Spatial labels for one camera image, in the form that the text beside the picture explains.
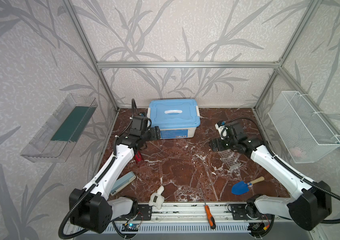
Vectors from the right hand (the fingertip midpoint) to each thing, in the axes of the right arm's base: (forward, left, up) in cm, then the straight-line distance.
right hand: (215, 136), depth 82 cm
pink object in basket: (-11, -37, +3) cm, 39 cm away
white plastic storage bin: (+9, +23, -10) cm, 27 cm away
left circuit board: (-40, +44, -18) cm, 62 cm away
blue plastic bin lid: (+18, +23, 0) cm, 29 cm away
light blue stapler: (-21, +51, -12) cm, 56 cm away
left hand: (+4, +33, +5) cm, 34 cm away
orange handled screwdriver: (-37, +5, -15) cm, 40 cm away
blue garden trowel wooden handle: (-22, -15, -19) cm, 32 cm away
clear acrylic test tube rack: (-5, -11, -17) cm, 21 cm away
